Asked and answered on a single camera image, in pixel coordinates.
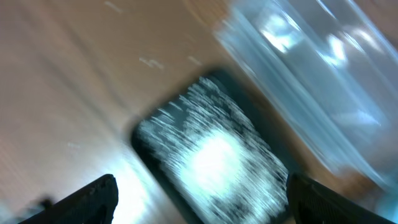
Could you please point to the white rice pile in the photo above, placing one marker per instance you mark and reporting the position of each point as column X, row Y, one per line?
column 209, row 149

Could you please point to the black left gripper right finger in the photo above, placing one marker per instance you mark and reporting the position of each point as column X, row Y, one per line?
column 312, row 202

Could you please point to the clear plastic bin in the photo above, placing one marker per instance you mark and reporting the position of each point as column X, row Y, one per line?
column 331, row 75

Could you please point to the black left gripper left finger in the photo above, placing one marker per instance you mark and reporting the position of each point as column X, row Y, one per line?
column 94, row 203

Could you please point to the black tray bin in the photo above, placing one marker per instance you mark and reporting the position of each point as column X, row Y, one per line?
column 267, row 131

